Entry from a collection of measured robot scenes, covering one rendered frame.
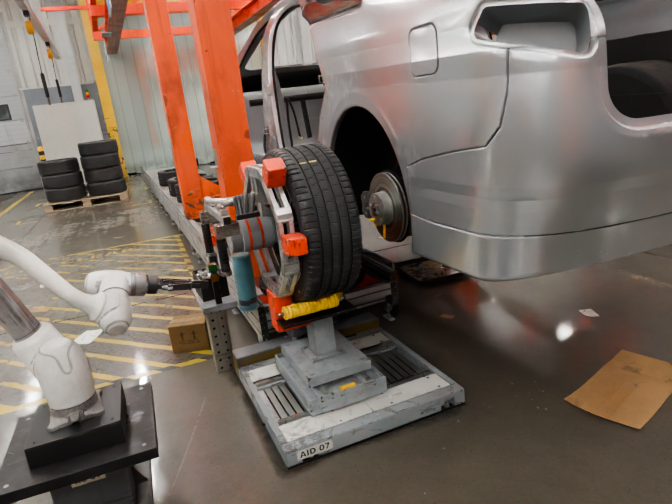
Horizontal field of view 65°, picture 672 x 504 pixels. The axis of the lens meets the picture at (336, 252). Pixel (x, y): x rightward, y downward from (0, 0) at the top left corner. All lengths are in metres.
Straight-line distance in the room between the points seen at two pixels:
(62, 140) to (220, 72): 10.65
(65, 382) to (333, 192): 1.15
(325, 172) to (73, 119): 11.26
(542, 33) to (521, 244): 0.60
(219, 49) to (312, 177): 0.86
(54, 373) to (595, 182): 1.80
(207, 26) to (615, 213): 1.84
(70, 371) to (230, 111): 1.33
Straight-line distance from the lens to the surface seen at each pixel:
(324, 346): 2.47
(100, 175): 10.41
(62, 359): 2.05
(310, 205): 1.99
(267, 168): 2.01
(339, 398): 2.34
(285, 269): 2.04
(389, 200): 2.38
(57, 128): 13.14
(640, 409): 2.57
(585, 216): 1.68
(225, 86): 2.62
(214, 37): 2.63
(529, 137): 1.57
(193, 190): 4.56
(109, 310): 1.96
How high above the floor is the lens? 1.36
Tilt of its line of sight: 16 degrees down
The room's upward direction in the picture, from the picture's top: 7 degrees counter-clockwise
